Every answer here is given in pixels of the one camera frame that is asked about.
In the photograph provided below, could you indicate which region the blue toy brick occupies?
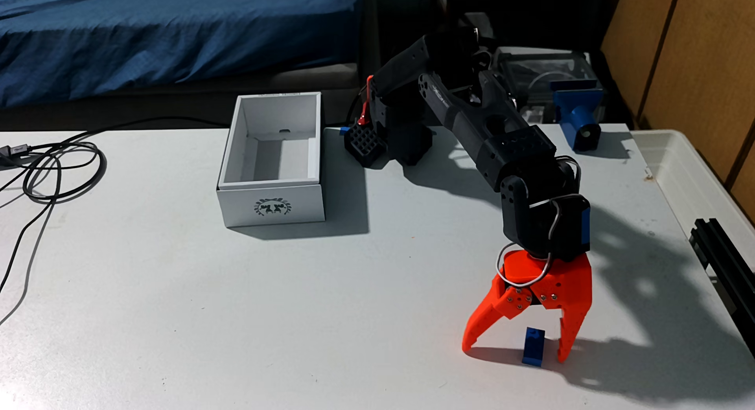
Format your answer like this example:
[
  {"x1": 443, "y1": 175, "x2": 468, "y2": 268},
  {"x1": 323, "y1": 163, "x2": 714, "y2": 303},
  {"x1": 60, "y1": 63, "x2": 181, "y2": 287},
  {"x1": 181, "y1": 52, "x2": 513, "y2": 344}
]
[{"x1": 522, "y1": 327, "x2": 546, "y2": 367}]

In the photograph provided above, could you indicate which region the white cardboard box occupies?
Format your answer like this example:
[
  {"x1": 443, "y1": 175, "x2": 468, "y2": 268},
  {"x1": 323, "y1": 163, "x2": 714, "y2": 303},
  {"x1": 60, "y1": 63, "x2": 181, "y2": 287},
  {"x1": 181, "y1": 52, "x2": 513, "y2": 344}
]
[{"x1": 216, "y1": 92, "x2": 326, "y2": 228}]

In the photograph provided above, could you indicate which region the white plastic bin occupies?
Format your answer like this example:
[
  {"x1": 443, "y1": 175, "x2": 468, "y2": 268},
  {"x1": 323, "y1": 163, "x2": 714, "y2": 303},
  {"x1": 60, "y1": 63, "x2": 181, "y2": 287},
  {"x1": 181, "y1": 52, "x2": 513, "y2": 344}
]
[{"x1": 630, "y1": 130, "x2": 755, "y2": 269}]

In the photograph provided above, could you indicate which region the clear plastic case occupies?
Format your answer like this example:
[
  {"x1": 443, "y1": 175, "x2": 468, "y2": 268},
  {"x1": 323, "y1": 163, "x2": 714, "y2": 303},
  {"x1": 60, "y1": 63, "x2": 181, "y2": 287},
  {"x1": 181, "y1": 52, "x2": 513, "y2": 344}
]
[{"x1": 492, "y1": 47, "x2": 599, "y2": 126}]

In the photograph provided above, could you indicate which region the wooden cabinet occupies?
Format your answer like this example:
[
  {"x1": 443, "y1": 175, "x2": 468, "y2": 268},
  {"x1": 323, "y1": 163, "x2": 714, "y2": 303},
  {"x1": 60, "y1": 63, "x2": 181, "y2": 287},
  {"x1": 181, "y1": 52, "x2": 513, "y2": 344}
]
[{"x1": 598, "y1": 0, "x2": 755, "y2": 222}]

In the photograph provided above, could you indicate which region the grey bed base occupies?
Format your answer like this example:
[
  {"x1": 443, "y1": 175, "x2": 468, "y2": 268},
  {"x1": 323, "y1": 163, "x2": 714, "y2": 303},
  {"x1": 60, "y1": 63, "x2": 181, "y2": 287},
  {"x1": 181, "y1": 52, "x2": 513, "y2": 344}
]
[{"x1": 0, "y1": 64, "x2": 362, "y2": 132}]

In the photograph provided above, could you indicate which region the blue bed sheet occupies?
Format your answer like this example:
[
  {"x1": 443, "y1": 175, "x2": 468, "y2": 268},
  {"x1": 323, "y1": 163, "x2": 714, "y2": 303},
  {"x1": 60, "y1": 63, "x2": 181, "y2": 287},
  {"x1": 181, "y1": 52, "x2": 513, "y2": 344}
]
[{"x1": 0, "y1": 0, "x2": 362, "y2": 108}]

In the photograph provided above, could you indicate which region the black aluminium rail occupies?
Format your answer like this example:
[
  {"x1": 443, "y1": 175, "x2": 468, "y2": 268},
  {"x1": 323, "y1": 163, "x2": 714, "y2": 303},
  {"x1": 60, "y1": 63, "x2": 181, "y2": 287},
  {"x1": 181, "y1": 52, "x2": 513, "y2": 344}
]
[{"x1": 687, "y1": 218, "x2": 755, "y2": 358}]

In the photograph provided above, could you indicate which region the blue printed clamp mount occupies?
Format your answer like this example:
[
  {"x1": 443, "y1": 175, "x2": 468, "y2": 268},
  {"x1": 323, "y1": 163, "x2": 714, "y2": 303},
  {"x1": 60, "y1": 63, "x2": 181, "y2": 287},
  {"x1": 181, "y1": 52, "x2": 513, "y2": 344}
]
[{"x1": 550, "y1": 80, "x2": 605, "y2": 153}]

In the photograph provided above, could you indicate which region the black coiled cable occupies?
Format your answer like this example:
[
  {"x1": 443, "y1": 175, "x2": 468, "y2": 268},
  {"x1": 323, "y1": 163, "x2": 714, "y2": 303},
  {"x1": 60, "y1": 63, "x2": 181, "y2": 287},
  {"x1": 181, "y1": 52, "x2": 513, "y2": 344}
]
[{"x1": 0, "y1": 116, "x2": 232, "y2": 328}]

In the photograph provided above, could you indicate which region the grey cable plug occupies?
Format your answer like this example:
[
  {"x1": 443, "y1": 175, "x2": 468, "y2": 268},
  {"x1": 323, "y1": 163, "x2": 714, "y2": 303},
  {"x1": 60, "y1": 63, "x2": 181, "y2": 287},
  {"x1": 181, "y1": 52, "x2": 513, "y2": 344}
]
[{"x1": 0, "y1": 143, "x2": 31, "y2": 163}]

